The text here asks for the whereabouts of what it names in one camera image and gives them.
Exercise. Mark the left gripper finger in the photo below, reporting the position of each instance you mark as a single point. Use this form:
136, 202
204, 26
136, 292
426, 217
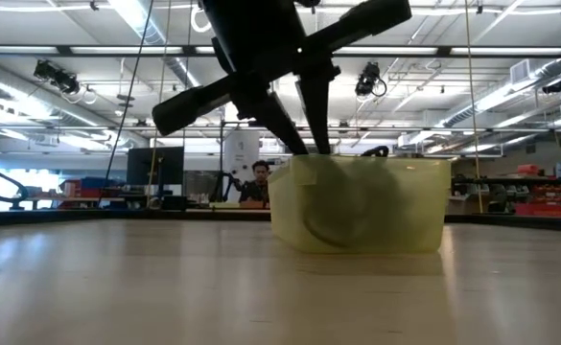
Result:
316, 115
280, 127

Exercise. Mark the person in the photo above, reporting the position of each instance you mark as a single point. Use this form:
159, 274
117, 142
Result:
260, 168

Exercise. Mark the white cylindrical tank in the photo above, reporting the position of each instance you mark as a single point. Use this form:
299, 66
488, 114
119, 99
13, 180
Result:
239, 153

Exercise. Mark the black background monitor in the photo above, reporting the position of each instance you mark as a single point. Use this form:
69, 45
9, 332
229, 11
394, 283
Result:
155, 165

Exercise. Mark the translucent yellow plastic bin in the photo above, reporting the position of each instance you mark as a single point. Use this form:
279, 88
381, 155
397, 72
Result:
424, 206

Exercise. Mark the overhead light bar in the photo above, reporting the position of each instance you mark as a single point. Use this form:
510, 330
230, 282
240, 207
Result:
445, 50

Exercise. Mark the blue and red crates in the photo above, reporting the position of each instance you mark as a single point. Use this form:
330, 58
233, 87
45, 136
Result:
93, 184

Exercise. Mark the ceiling air vent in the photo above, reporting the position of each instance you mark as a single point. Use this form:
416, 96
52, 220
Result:
520, 72

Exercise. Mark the black ceiling fixture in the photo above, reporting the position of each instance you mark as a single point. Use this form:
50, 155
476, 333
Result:
554, 86

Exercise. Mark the shelf with red bins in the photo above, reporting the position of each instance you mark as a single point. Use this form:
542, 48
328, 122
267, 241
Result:
548, 194

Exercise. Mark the black background rig frame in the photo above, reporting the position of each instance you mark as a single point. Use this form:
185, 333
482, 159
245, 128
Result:
221, 153

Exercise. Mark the black aluminium table frame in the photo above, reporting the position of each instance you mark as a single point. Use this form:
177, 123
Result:
117, 216

